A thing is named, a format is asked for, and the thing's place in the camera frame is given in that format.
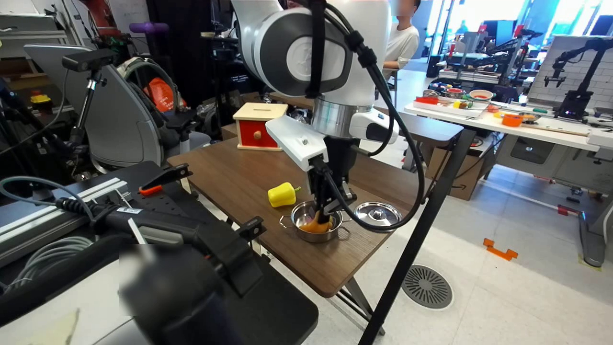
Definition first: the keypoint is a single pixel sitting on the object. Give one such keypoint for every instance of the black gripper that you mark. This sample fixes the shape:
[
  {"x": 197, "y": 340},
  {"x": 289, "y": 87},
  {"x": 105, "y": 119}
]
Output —
[{"x": 364, "y": 125}]

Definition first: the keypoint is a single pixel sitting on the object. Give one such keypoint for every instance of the orange plush toy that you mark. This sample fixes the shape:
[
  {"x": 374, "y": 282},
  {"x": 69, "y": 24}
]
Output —
[{"x": 314, "y": 225}]

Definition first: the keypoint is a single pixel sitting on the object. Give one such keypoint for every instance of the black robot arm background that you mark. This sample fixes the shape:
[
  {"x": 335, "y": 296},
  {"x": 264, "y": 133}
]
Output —
[{"x": 579, "y": 75}]

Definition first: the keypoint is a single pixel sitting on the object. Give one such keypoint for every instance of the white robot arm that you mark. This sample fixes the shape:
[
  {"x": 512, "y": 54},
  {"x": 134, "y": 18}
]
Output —
[{"x": 326, "y": 50}]

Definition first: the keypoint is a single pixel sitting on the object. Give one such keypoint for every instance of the silver pot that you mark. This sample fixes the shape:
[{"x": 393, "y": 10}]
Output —
[{"x": 305, "y": 211}]

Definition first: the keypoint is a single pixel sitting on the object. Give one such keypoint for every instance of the silver pot lid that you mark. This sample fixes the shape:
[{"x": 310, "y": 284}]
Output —
[{"x": 377, "y": 213}]

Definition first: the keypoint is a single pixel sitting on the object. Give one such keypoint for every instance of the red wooden box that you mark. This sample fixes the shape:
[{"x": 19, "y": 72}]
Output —
[{"x": 251, "y": 125}]

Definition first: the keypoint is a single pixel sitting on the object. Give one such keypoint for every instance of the black tripod stand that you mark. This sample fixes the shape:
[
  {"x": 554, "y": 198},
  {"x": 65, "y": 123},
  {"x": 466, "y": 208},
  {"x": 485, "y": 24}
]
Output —
[{"x": 460, "y": 144}]

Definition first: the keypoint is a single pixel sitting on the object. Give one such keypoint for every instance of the person in white shirt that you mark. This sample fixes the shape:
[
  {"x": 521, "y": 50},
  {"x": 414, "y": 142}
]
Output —
[{"x": 404, "y": 37}]

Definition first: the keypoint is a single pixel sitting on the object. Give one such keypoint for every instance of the round floor drain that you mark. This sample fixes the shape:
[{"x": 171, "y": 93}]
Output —
[{"x": 427, "y": 288}]

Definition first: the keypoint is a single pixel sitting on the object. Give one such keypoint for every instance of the orange black clamp left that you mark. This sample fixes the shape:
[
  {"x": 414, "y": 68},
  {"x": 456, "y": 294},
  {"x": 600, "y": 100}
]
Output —
[{"x": 169, "y": 175}]

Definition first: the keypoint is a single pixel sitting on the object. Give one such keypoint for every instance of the white background table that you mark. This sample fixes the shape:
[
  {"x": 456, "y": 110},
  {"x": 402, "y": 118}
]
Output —
[{"x": 559, "y": 150}]

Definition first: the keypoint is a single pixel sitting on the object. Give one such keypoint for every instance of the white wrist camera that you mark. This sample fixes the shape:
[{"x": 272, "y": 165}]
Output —
[{"x": 299, "y": 141}]

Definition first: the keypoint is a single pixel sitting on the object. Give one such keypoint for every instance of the orange bracket on floor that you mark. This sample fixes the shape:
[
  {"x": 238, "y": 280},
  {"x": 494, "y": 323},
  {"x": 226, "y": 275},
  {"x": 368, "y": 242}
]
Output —
[{"x": 494, "y": 250}]

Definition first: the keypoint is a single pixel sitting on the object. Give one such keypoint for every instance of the aluminium extrusion rail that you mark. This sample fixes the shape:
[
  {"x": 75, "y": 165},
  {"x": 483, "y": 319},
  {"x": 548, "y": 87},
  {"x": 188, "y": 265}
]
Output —
[{"x": 50, "y": 210}]

